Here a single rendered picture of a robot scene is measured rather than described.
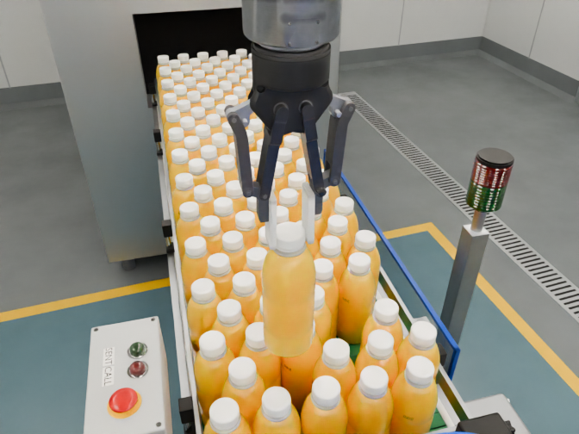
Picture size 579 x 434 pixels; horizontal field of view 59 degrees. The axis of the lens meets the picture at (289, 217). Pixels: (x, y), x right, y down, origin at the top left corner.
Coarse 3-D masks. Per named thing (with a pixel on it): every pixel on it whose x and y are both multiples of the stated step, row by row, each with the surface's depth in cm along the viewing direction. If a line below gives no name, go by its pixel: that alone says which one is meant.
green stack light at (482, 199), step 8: (472, 184) 92; (472, 192) 92; (480, 192) 91; (488, 192) 90; (496, 192) 90; (504, 192) 91; (472, 200) 93; (480, 200) 92; (488, 200) 91; (496, 200) 91; (480, 208) 92; (488, 208) 92; (496, 208) 92
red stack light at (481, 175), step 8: (480, 168) 89; (488, 168) 88; (496, 168) 88; (504, 168) 88; (512, 168) 89; (472, 176) 92; (480, 176) 90; (488, 176) 89; (496, 176) 88; (504, 176) 88; (480, 184) 90; (488, 184) 89; (496, 184) 89; (504, 184) 90
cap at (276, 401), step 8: (272, 392) 70; (280, 392) 70; (288, 392) 70; (264, 400) 69; (272, 400) 69; (280, 400) 69; (288, 400) 69; (264, 408) 69; (272, 408) 68; (280, 408) 68; (288, 408) 69; (272, 416) 68; (280, 416) 68
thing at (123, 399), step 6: (120, 390) 68; (126, 390) 68; (132, 390) 68; (114, 396) 67; (120, 396) 67; (126, 396) 67; (132, 396) 67; (114, 402) 66; (120, 402) 66; (126, 402) 66; (132, 402) 66; (114, 408) 66; (120, 408) 66; (126, 408) 66
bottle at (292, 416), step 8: (256, 416) 71; (264, 416) 69; (288, 416) 69; (296, 416) 71; (256, 424) 71; (264, 424) 70; (272, 424) 69; (280, 424) 69; (288, 424) 70; (296, 424) 71; (256, 432) 71; (264, 432) 70; (272, 432) 69; (280, 432) 69; (288, 432) 70; (296, 432) 71
